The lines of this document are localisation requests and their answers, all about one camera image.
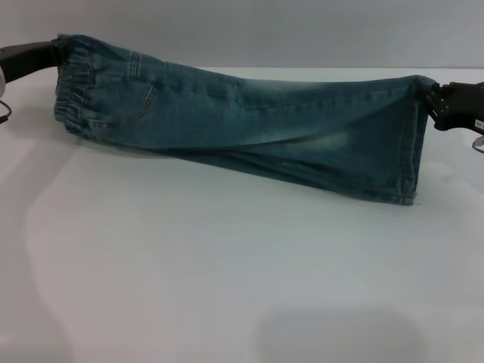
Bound blue denim shorts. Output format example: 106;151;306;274
54;33;435;208

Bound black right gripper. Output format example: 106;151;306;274
417;77;484;134

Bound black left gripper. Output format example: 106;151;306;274
0;36;76;83

